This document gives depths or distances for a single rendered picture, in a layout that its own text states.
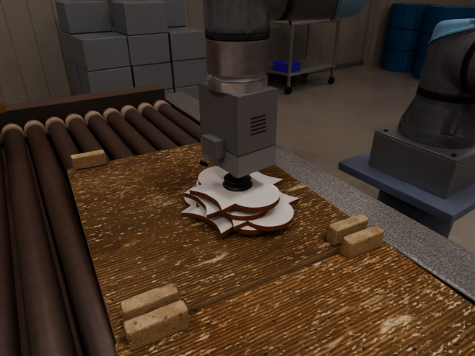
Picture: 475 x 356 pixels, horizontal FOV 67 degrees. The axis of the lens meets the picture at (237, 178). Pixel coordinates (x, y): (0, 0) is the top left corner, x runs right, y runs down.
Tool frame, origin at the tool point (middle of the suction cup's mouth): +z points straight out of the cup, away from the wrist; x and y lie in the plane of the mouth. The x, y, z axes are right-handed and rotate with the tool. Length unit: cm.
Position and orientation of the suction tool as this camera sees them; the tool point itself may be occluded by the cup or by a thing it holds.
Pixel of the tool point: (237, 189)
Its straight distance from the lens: 52.1
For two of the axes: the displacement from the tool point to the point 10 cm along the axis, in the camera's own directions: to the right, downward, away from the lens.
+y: 6.1, 3.8, -6.9
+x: 7.9, -2.9, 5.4
